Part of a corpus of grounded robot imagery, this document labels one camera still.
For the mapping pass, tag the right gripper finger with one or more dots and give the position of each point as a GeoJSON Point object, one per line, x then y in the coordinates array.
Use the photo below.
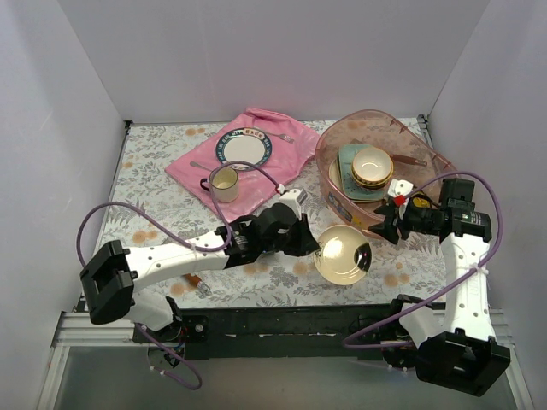
{"type": "Point", "coordinates": [389, 210]}
{"type": "Point", "coordinates": [389, 231]}

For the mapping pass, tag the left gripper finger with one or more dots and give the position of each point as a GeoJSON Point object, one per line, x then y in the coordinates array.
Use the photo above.
{"type": "Point", "coordinates": [307, 241]}
{"type": "Point", "coordinates": [305, 251]}

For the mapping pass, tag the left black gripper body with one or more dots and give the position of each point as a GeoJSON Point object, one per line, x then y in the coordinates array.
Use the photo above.
{"type": "Point", "coordinates": [300, 236]}

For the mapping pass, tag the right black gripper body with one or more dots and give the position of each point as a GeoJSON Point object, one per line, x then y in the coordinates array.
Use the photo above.
{"type": "Point", "coordinates": [396, 219]}

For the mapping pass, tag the cream plate black brushstroke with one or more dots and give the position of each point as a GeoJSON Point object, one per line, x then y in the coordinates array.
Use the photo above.
{"type": "Point", "coordinates": [345, 255]}

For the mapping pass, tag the mint divided rectangular tray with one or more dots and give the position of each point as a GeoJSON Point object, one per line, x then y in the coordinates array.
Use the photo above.
{"type": "Point", "coordinates": [357, 193]}

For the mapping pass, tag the cream bowl pink rim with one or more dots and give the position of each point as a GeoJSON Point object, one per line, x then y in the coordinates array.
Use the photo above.
{"type": "Point", "coordinates": [372, 165]}

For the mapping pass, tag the striped white bowl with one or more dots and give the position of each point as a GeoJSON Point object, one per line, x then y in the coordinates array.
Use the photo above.
{"type": "Point", "coordinates": [371, 185]}

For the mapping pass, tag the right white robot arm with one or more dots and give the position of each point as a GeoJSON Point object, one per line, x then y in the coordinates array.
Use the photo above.
{"type": "Point", "coordinates": [462, 353]}

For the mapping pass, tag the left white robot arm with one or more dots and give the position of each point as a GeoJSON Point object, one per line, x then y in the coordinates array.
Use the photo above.
{"type": "Point", "coordinates": [117, 280]}

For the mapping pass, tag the cream mug black rim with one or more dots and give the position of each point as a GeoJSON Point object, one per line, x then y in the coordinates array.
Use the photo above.
{"type": "Point", "coordinates": [223, 185]}

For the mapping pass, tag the pink satin cloth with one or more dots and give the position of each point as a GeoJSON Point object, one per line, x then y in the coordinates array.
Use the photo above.
{"type": "Point", "coordinates": [256, 185]}

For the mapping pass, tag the green rimmed white plate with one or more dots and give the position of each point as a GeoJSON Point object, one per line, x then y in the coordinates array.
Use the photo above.
{"type": "Point", "coordinates": [243, 145]}

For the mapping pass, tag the silver fork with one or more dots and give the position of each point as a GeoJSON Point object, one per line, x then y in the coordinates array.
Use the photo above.
{"type": "Point", "coordinates": [282, 136]}

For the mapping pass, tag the silver spoon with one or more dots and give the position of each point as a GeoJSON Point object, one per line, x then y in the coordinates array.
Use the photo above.
{"type": "Point", "coordinates": [197, 165]}

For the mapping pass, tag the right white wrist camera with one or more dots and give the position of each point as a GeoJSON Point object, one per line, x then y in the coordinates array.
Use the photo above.
{"type": "Point", "coordinates": [398, 190]}

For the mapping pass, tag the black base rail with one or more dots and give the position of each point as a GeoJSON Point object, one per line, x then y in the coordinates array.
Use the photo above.
{"type": "Point", "coordinates": [275, 332]}

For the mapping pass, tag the wooden handled metal scraper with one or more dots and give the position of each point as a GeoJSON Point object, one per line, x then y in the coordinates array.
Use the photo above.
{"type": "Point", "coordinates": [198, 283]}

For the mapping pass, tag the aluminium frame rail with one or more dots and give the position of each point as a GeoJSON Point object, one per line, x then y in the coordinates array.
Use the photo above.
{"type": "Point", "coordinates": [75, 330]}

